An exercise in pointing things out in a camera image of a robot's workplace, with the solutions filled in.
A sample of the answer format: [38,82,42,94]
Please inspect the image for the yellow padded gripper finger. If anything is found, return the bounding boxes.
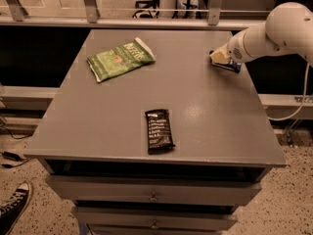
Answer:
[209,44,231,65]

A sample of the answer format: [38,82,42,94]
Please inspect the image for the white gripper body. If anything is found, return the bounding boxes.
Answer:
[228,30,248,63]

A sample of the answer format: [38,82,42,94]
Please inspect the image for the blue rxbar blueberry bar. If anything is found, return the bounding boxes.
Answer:
[211,59,242,73]

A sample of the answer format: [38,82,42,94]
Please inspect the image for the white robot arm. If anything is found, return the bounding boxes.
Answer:
[209,2,313,66]

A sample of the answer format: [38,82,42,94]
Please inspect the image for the black rxbar chocolate bar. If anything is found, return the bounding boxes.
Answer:
[145,109,175,155]

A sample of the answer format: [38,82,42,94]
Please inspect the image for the green kettle chips bag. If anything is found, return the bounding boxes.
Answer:
[87,37,156,82]

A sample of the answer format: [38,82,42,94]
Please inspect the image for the black office chair base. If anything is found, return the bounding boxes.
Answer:
[132,0,159,19]

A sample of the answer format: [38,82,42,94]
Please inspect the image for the grey drawer cabinet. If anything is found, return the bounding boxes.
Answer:
[25,29,286,235]

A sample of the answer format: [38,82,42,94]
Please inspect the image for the top grey drawer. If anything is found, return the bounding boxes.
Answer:
[46,175,261,206]

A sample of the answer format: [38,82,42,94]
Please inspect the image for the grey drawer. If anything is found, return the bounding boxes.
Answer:
[46,175,261,206]
[71,207,237,231]

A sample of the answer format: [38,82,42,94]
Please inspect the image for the middle grey drawer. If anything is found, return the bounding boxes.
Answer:
[71,207,237,231]

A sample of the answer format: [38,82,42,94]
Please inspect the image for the black canvas sneaker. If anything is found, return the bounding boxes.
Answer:
[0,181,32,235]

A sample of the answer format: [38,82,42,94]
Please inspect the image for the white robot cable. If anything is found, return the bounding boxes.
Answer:
[267,62,311,122]

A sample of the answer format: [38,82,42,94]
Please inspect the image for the metal railing frame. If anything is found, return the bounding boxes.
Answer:
[0,0,275,29]

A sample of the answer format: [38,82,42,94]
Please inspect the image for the black power adapter with cable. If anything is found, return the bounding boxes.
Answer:
[0,151,29,168]

